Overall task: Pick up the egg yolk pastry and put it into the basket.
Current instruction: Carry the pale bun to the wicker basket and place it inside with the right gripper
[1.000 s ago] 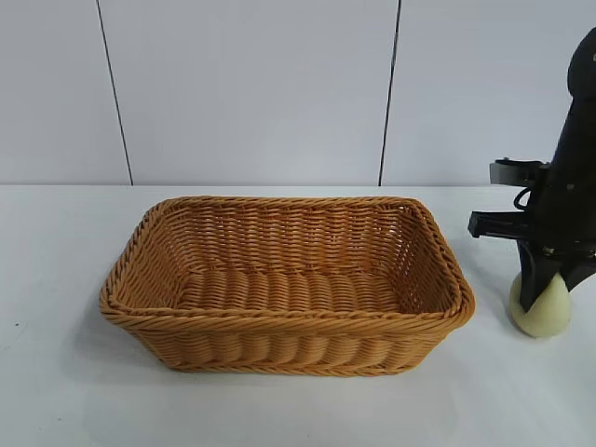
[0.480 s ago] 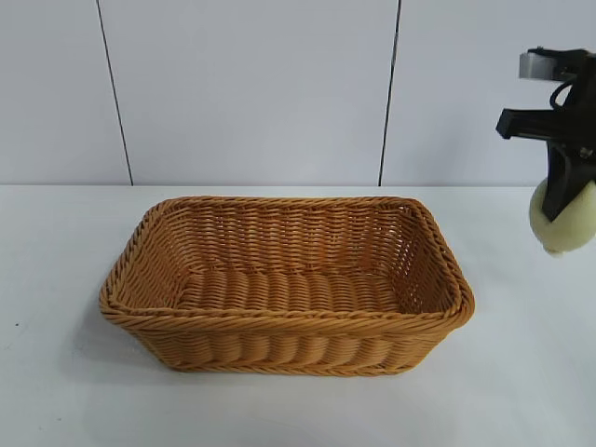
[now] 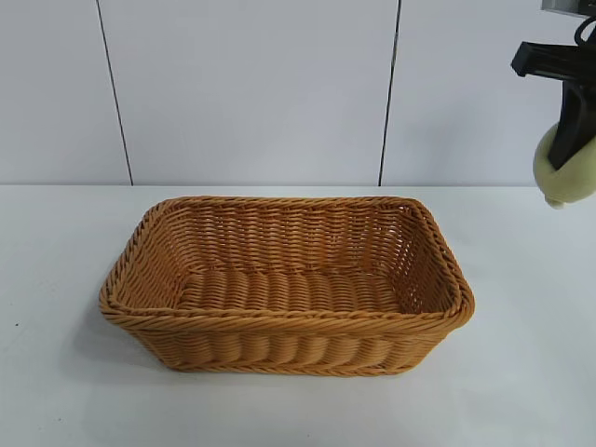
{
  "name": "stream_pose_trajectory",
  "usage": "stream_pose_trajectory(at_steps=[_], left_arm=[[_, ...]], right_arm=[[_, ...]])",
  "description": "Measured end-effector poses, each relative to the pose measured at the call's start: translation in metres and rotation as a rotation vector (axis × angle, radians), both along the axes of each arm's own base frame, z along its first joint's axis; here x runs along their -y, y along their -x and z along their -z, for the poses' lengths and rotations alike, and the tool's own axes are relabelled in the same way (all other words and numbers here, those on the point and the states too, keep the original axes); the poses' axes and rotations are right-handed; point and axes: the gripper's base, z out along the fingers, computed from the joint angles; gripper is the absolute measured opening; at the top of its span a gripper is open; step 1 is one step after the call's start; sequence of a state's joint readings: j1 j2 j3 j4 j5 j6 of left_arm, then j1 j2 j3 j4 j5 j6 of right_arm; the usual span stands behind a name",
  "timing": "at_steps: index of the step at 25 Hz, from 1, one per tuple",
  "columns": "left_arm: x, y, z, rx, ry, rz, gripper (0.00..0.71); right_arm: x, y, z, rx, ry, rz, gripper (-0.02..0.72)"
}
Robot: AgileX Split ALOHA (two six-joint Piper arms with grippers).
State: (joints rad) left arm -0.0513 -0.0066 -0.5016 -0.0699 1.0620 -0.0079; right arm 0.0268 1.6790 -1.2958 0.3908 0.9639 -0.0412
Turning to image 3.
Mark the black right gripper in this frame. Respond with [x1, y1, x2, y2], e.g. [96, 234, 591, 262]
[510, 40, 596, 172]

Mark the pale yellow egg yolk pastry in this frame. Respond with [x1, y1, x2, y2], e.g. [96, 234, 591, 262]
[532, 121, 596, 210]

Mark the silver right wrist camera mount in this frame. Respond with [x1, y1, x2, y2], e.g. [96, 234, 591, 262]
[539, 0, 596, 20]

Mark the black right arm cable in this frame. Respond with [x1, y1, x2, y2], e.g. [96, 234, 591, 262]
[574, 17, 596, 48]

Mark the brown woven wicker basket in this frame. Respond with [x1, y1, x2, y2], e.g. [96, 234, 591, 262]
[98, 195, 476, 376]

